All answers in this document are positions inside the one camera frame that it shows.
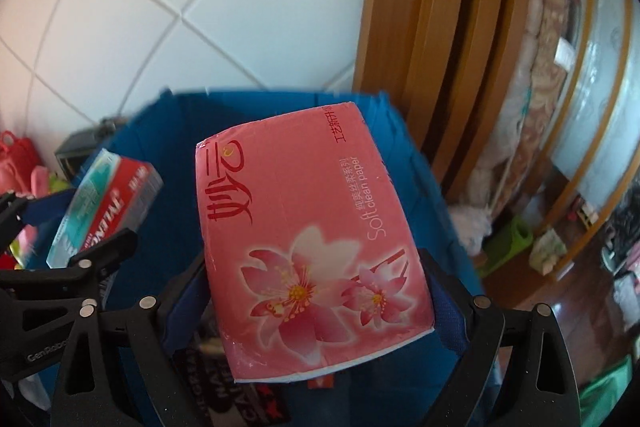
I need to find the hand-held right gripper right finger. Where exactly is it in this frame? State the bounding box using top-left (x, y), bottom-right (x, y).
top-left (417, 248), bottom-right (581, 427)

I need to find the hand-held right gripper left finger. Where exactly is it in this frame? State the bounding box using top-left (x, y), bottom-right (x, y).
top-left (50, 252), bottom-right (221, 427)

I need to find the red toothpaste box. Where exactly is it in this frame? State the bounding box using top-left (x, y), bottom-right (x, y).
top-left (46, 148), bottom-right (164, 269)

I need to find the white plastic bag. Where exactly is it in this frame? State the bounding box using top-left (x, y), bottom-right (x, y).
top-left (529, 228), bottom-right (568, 275)

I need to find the wood-framed glass partition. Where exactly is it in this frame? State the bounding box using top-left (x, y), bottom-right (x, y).
top-left (547, 0), bottom-right (640, 278)

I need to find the green rolled mat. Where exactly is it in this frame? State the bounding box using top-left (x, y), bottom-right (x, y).
top-left (480, 216), bottom-right (533, 278)

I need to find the red bear-shaped case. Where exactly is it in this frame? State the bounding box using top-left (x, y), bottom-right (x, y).
top-left (0, 130), bottom-right (38, 195)

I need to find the blue plastic crate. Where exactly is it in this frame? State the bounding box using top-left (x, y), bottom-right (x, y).
top-left (22, 88), bottom-right (503, 427)

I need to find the wooden door frame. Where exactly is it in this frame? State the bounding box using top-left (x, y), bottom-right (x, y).
top-left (352, 0), bottom-right (536, 198)

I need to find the white fluffy cloth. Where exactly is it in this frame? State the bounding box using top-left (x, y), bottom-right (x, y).
top-left (447, 202), bottom-right (496, 258)

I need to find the rolled patterned carpet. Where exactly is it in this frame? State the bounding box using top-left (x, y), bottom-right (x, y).
top-left (475, 0), bottom-right (583, 208)

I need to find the black box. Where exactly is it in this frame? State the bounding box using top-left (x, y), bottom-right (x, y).
top-left (54, 117), bottom-right (128, 182)

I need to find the dark red printed pack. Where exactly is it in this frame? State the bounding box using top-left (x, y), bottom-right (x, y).
top-left (172, 342), bottom-right (293, 427)

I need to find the green bag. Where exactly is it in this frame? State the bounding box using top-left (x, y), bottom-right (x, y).
top-left (580, 354), bottom-right (633, 427)

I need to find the pink flowered tissue pack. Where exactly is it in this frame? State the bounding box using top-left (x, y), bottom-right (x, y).
top-left (194, 101), bottom-right (435, 383)

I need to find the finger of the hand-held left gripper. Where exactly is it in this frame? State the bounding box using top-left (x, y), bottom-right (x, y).
top-left (0, 189), bottom-right (76, 248)
top-left (0, 229), bottom-right (138, 323)

